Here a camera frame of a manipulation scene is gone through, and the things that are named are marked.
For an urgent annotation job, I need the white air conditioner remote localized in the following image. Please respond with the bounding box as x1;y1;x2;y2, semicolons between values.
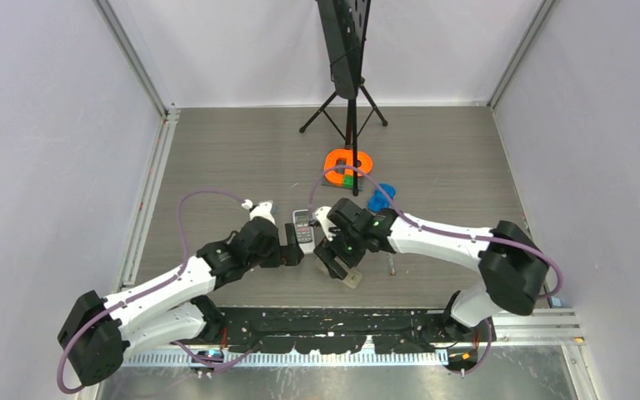
292;209;316;255

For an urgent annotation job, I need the beige remote control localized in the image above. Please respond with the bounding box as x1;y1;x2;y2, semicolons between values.
327;260;363;289

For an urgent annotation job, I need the clear handle screwdriver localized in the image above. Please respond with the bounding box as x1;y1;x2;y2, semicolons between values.
387;253;397;276

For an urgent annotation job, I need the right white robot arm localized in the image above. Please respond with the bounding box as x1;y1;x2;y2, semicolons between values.
312;198;549;343

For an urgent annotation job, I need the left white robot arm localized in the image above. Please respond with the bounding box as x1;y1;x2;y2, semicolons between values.
57;217;304;394

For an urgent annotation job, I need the blue toy car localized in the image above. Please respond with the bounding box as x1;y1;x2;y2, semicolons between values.
367;182;396;213

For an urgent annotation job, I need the orange and green block toy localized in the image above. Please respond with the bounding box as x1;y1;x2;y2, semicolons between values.
323;148;373;189

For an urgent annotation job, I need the black tripod stand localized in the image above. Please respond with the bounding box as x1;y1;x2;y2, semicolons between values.
298;0;388;167

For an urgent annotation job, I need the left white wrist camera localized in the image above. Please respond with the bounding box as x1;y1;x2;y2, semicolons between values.
242;199;276;225

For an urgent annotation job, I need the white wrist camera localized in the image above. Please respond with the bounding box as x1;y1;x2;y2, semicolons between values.
242;199;276;225
313;206;337;242

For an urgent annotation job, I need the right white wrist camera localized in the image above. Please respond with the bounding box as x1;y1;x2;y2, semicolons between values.
313;206;337;242

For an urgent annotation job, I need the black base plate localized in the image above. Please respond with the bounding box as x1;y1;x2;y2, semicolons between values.
220;307;458;355

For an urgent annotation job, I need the slotted cable duct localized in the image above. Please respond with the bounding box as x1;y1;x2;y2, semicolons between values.
123;348;449;368

